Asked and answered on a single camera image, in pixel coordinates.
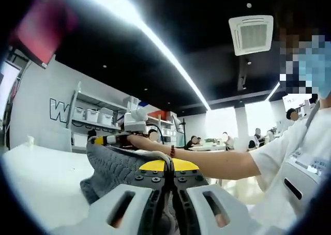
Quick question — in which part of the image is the grey towel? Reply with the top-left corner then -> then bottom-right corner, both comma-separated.
79,136 -> 212,235

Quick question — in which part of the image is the person's right hand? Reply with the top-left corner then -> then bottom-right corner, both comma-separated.
117,133 -> 173,157

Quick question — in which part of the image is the black tripod stand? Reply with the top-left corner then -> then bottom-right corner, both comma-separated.
178,118 -> 187,148

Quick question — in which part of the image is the grey metal storage shelf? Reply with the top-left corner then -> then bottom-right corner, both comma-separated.
66,81 -> 182,153

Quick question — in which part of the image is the long ceiling light strip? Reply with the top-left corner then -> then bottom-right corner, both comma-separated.
111,0 -> 212,111

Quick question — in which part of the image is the operator in white shirt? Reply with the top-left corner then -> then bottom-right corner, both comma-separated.
249,100 -> 331,230

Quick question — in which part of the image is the white chest device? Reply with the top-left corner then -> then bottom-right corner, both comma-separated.
280,148 -> 330,215

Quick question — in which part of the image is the short ceiling light strip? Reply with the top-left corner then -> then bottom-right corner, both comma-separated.
266,81 -> 281,101

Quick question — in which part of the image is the white display screen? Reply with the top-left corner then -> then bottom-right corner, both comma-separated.
281,92 -> 315,116

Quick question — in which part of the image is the white ceiling air vent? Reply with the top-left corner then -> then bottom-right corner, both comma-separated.
228,14 -> 274,56

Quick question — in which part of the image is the person's head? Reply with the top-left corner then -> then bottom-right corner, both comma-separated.
274,0 -> 331,99

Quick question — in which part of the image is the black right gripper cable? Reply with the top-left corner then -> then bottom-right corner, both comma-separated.
154,127 -> 166,145

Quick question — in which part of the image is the large red wall screen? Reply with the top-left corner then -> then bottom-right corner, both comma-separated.
9,2 -> 78,70

